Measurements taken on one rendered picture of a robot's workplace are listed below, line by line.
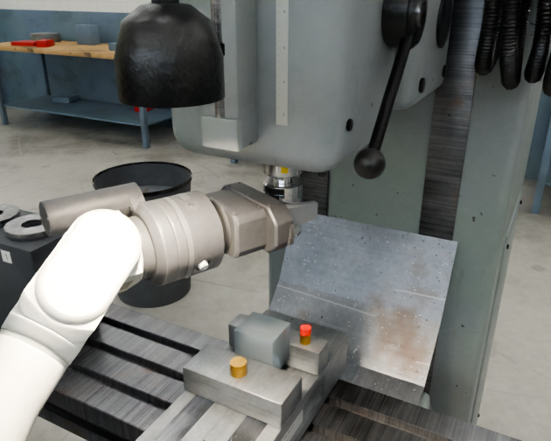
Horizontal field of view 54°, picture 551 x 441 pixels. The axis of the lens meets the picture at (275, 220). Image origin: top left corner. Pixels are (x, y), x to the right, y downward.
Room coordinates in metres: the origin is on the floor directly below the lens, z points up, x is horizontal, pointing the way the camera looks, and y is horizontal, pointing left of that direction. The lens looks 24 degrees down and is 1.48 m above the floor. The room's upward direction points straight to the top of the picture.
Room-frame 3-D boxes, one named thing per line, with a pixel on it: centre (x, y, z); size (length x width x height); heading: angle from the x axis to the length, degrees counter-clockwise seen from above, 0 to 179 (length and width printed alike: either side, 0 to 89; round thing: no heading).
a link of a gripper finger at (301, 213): (0.58, -0.03, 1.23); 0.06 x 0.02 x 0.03; 127
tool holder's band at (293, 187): (0.60, -0.01, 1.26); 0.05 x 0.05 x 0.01
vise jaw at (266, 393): (0.57, 0.04, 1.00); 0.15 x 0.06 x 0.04; 62
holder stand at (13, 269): (0.86, 0.46, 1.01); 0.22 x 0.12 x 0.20; 64
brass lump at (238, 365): (0.56, 0.05, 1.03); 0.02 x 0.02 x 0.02
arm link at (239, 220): (0.55, 0.06, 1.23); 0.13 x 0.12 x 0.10; 37
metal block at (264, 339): (0.62, 0.02, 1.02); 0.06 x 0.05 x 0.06; 62
